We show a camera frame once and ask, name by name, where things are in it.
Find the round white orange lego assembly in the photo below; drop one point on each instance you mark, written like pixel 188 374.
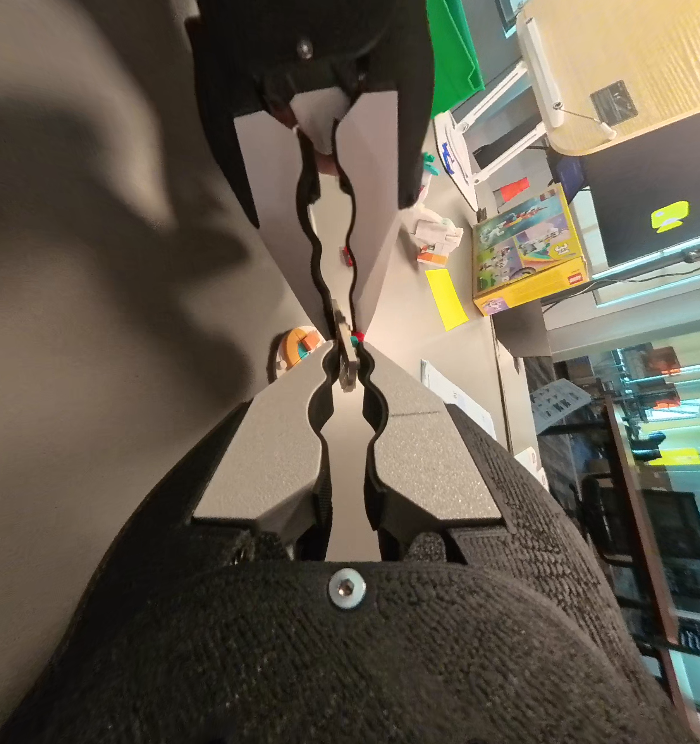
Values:
pixel 294 354

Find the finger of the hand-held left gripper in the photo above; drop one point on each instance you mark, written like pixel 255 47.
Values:
pixel 274 186
pixel 376 174

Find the yellow sticky note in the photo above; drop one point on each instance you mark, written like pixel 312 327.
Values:
pixel 445 299

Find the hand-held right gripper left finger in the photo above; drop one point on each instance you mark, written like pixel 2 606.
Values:
pixel 268 459

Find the lego instruction booklet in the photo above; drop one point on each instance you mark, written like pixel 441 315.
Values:
pixel 454 401

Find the light wooden desk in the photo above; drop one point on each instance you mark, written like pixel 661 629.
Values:
pixel 634 64

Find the white lego plate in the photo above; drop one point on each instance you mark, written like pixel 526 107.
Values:
pixel 347 354

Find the red plastic piece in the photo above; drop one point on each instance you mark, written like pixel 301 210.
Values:
pixel 513 190

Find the teal lego figure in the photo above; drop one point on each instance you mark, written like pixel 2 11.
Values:
pixel 430 164

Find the person's left hand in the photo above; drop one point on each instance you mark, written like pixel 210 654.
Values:
pixel 326 164

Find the white lego model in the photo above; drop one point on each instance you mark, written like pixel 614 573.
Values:
pixel 437 235

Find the printed paper sheet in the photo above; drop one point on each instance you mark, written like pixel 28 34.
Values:
pixel 559 401

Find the brown wooden rail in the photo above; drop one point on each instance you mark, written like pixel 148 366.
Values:
pixel 640 523

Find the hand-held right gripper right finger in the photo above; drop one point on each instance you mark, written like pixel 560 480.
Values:
pixel 437 465

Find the yellow lego box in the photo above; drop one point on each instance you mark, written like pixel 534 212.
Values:
pixel 524 250

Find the red lego brick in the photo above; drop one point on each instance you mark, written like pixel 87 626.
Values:
pixel 347 257

